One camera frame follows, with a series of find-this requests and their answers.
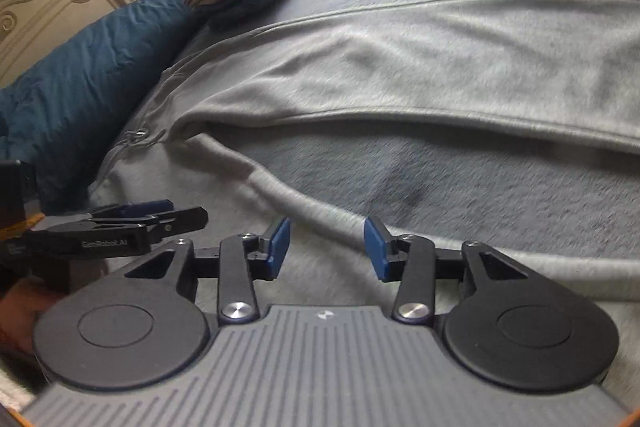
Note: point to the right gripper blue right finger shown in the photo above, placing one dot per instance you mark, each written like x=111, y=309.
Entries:
x=408, y=260

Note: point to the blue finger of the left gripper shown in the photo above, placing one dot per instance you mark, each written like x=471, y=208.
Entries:
x=132, y=209

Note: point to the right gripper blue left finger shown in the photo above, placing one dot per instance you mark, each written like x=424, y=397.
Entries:
x=244, y=259

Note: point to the grey sweatpants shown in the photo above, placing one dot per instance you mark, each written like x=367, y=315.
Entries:
x=564, y=71

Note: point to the operator left hand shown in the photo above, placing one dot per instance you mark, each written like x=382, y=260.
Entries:
x=20, y=308

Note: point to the blue pillow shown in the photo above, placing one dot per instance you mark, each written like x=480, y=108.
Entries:
x=63, y=114

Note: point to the cream headboard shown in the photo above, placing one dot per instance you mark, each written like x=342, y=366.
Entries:
x=32, y=29

